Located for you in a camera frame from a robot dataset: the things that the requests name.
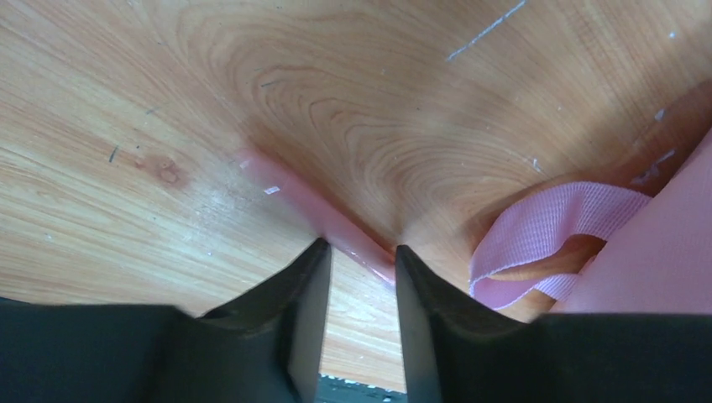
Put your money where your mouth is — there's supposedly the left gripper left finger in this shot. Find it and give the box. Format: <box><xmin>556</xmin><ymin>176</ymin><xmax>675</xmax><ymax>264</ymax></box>
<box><xmin>1</xmin><ymin>239</ymin><xmax>332</xmax><ymax>402</ymax></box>

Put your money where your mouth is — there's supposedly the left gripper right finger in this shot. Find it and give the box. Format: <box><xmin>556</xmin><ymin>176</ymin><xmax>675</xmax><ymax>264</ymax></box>
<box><xmin>395</xmin><ymin>245</ymin><xmax>711</xmax><ymax>402</ymax></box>

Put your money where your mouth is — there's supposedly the pink pen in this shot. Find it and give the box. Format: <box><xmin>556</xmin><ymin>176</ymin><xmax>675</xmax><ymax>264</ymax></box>
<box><xmin>237</xmin><ymin>149</ymin><xmax>395</xmax><ymax>287</ymax></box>

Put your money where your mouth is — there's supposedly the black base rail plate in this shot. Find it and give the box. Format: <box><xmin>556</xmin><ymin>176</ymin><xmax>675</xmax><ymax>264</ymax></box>
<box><xmin>315</xmin><ymin>374</ymin><xmax>408</xmax><ymax>403</ymax></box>

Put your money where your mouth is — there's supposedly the pink school backpack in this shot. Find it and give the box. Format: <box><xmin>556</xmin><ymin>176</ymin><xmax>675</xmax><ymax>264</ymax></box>
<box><xmin>469</xmin><ymin>137</ymin><xmax>711</xmax><ymax>314</ymax></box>

